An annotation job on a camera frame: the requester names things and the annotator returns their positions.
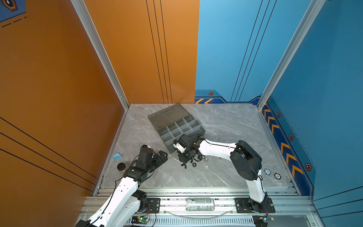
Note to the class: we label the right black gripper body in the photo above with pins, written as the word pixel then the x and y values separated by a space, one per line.
pixel 185 156

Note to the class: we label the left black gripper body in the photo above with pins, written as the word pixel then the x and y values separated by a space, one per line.
pixel 155 161

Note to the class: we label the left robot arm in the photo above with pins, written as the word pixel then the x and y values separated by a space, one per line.
pixel 127 199

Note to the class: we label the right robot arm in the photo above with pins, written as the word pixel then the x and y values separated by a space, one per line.
pixel 246 161

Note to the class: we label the black round cap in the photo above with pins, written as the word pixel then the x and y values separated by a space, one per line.
pixel 121 167

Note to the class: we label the grey plastic organizer box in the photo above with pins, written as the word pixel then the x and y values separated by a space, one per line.
pixel 174 121

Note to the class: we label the blue triangular wedge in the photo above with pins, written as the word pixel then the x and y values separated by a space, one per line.
pixel 117 156

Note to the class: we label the left circuit board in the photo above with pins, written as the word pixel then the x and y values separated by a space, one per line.
pixel 140 220

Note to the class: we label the circuit board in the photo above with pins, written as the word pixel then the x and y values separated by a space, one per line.
pixel 262 221
pixel 140 220

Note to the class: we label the white round marker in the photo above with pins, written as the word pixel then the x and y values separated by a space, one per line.
pixel 267 172

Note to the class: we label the black round marker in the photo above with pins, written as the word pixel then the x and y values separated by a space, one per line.
pixel 277 176

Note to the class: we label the right circuit board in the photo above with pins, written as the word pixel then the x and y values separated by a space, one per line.
pixel 262 221

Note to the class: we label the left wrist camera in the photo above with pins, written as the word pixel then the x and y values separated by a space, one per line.
pixel 143 147

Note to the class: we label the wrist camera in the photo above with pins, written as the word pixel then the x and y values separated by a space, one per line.
pixel 178 146
pixel 143 147

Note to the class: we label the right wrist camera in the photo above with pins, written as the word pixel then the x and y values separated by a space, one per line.
pixel 178 146

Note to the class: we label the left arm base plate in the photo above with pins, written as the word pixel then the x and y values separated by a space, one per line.
pixel 149 203

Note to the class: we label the silver cylinder on rail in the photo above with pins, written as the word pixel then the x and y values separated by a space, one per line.
pixel 200 204

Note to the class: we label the aluminium front rail frame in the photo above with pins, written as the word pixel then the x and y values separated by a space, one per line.
pixel 292 208

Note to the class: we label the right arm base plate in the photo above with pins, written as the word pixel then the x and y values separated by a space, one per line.
pixel 247 205

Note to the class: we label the left aluminium corner post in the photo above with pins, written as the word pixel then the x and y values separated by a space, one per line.
pixel 88 24

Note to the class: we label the aluminium corner post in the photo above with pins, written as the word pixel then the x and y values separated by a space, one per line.
pixel 88 24
pixel 306 22

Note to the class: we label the right aluminium corner post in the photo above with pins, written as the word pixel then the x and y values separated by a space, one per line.
pixel 306 22

